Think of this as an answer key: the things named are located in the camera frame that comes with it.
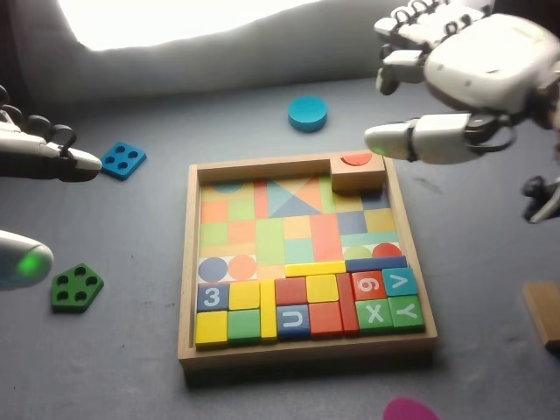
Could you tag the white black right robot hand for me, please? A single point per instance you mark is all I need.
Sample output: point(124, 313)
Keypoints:
point(481, 61)

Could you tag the yellow wooden block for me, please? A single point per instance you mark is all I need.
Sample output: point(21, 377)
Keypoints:
point(356, 177)

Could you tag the magenta round disc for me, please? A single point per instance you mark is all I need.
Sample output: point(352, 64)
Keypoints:
point(407, 410)

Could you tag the green pentagon five-hole piece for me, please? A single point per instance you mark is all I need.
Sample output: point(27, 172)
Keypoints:
point(76, 289)

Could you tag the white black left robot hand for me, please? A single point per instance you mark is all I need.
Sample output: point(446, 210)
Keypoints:
point(26, 149)

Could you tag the blue round disc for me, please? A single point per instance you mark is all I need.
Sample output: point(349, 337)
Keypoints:
point(307, 113)

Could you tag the white backdrop cloth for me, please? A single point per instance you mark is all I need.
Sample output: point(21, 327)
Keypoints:
point(262, 57)

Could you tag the flat wooden rectangular board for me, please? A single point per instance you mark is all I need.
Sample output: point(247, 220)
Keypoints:
point(544, 315)

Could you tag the wooden tray with printed base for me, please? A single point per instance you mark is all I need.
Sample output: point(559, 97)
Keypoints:
point(227, 236)

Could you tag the blue square four-hole piece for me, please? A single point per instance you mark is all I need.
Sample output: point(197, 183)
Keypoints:
point(122, 161)

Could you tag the grey table cloth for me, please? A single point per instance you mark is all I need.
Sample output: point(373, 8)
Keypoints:
point(109, 227)

